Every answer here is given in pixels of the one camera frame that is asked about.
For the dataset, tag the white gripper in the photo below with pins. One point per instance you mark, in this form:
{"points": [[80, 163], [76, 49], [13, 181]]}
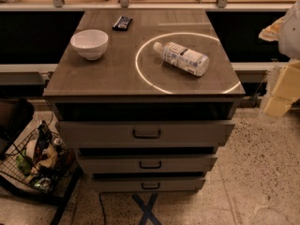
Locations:
{"points": [[290, 37]]}

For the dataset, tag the clear plastic water bottle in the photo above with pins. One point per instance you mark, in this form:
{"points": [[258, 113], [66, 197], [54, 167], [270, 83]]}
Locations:
{"points": [[182, 57]]}

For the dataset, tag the grey drawer cabinet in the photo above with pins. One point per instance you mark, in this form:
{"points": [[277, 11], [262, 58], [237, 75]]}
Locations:
{"points": [[131, 82]]}

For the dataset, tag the dark snack bar wrapper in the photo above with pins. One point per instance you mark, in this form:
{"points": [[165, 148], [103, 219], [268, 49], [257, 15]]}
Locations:
{"points": [[122, 23]]}

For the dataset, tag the white ceramic bowl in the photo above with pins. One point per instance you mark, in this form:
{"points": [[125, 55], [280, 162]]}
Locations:
{"points": [[90, 44]]}

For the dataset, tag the blue tape cross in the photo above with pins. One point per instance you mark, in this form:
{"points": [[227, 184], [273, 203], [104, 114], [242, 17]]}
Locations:
{"points": [[147, 209]]}

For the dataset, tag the middle grey drawer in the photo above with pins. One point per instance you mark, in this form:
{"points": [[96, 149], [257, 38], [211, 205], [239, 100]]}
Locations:
{"points": [[147, 164]]}

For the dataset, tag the grey drawer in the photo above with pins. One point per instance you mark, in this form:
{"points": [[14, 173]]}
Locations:
{"points": [[159, 134], [147, 164], [147, 185]]}

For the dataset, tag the bottom grey drawer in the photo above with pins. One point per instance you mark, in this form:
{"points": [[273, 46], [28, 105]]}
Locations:
{"points": [[147, 185]]}

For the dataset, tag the top grey drawer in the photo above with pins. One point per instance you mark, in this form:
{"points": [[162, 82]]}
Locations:
{"points": [[159, 134]]}

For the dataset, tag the soda can in basket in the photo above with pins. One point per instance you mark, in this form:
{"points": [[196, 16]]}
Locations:
{"points": [[57, 143]]}

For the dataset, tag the dark chip bag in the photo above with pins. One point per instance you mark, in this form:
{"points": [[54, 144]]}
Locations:
{"points": [[44, 137]]}

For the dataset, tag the green item in basket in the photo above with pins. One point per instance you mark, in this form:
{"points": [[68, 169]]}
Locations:
{"points": [[24, 164]]}

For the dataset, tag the black wire basket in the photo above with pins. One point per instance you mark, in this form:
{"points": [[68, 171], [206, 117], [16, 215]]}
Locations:
{"points": [[48, 167]]}

